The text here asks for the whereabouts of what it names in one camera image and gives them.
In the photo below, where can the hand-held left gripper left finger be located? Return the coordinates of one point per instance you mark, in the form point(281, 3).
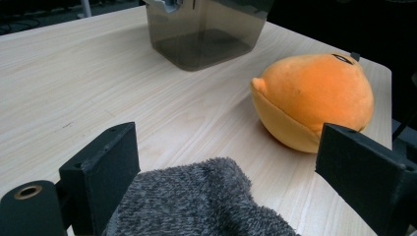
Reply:
point(101, 170)

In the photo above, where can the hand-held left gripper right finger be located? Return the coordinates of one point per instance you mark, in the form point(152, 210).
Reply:
point(360, 170)

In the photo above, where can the orange plush toy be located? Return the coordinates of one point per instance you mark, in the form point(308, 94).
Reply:
point(314, 95)

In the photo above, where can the grey fluffy cloth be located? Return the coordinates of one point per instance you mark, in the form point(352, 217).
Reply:
point(196, 203)

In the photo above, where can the clear plastic storage box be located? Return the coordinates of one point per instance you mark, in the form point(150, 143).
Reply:
point(203, 36)

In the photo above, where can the white container lid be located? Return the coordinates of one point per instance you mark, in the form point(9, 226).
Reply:
point(164, 5)

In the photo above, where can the black tape strip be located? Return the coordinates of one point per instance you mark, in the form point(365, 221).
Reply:
point(355, 56)

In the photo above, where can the white metal stand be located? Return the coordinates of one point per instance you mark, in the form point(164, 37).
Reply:
point(86, 8)

